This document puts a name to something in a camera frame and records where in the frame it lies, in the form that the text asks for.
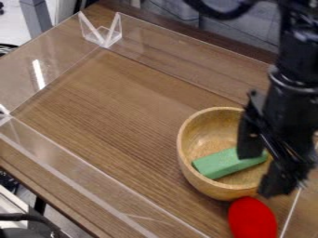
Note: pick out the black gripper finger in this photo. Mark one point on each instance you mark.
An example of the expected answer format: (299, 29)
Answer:
(250, 146)
(284, 175)

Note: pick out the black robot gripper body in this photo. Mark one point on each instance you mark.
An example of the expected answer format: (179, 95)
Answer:
(284, 114)

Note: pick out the light wooden bowl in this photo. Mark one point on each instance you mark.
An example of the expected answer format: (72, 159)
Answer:
(207, 132)

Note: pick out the red plush strawberry fruit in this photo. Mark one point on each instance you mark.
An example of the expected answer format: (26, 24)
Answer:
(251, 219)

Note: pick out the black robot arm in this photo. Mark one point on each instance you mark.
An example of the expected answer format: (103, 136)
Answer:
(298, 39)

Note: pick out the green rectangular block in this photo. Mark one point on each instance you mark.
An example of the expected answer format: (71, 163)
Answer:
(223, 163)

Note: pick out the black table leg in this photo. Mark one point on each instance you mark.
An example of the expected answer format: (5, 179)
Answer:
(39, 206)

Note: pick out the clear acrylic enclosure wall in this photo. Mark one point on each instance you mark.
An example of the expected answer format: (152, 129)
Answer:
(91, 117)

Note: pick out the clear acrylic corner bracket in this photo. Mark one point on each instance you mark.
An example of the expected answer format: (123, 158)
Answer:
(100, 35)

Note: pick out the grey post top left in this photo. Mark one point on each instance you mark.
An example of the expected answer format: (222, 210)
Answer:
(36, 16)

